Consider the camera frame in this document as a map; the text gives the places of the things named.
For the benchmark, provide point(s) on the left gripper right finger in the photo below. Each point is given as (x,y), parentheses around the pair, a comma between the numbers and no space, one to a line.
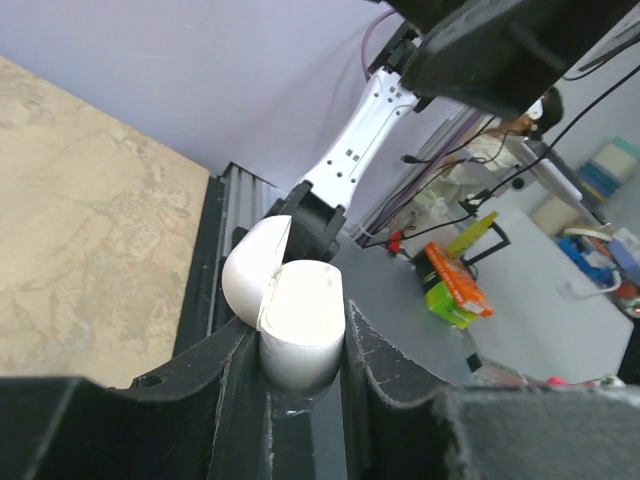
(402,422)

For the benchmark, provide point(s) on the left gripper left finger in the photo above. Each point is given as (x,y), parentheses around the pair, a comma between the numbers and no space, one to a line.
(195,417)

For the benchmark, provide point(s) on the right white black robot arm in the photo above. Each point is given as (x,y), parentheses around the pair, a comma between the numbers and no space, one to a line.
(498,57)

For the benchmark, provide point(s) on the orange green cardboard box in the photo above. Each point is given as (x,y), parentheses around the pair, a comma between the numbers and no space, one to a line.
(455,296)

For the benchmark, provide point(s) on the white earbud charging case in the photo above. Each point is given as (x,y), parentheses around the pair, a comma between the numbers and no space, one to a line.
(297,307)

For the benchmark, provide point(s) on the grey side table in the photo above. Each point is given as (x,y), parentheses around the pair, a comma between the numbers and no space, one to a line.
(388,292)

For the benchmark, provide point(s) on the person in background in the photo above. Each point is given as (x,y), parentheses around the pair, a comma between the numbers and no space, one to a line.
(459,182)

